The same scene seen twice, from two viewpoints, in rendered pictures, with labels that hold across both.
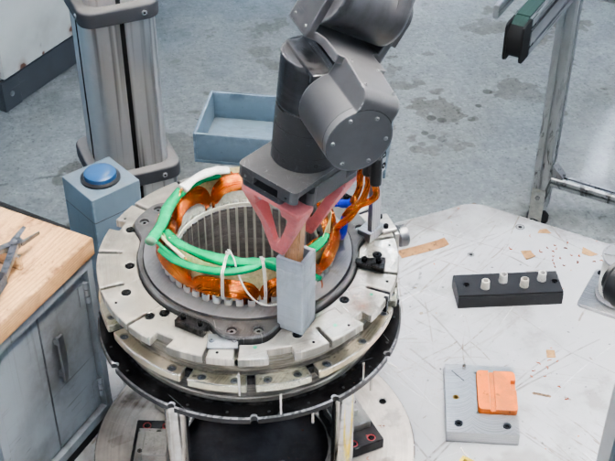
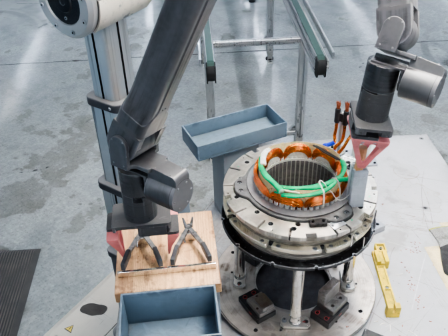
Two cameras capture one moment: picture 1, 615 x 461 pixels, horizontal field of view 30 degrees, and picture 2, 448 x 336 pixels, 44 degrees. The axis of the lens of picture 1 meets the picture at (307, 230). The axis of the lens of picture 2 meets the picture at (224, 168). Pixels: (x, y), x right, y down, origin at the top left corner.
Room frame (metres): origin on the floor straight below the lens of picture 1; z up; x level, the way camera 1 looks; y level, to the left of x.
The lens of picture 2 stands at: (0.26, 0.67, 1.82)
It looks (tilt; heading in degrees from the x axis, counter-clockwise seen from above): 37 degrees down; 328
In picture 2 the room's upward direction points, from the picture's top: 2 degrees counter-clockwise
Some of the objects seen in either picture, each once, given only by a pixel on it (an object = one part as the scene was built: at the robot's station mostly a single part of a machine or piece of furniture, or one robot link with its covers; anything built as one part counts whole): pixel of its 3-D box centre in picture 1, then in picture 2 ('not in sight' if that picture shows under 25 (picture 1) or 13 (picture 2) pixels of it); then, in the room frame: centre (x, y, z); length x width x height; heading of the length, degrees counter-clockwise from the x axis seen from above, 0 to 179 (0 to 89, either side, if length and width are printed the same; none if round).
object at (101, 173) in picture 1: (100, 173); not in sight; (1.18, 0.26, 1.04); 0.04 x 0.04 x 0.01
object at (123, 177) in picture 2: not in sight; (139, 178); (0.96, 0.41, 1.26); 0.07 x 0.06 x 0.07; 24
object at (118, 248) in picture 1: (248, 257); (299, 186); (0.95, 0.06, 1.09); 0.32 x 0.32 x 0.01
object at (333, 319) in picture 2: not in sight; (329, 309); (0.83, 0.06, 0.81); 0.08 x 0.05 x 0.02; 103
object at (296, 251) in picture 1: (295, 239); (360, 160); (0.84, 0.01, 1.20); 0.02 x 0.02 x 0.06
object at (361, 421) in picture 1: (345, 411); not in sight; (0.97, -0.05, 0.83); 0.05 x 0.04 x 0.02; 25
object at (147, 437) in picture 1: (153, 444); (260, 303); (0.92, 0.18, 0.83); 0.05 x 0.04 x 0.02; 179
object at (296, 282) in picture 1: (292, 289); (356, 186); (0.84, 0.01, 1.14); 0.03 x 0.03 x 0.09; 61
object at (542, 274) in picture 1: (513, 280); not in sight; (1.25, -0.29, 0.81); 0.10 x 0.02 x 0.01; 94
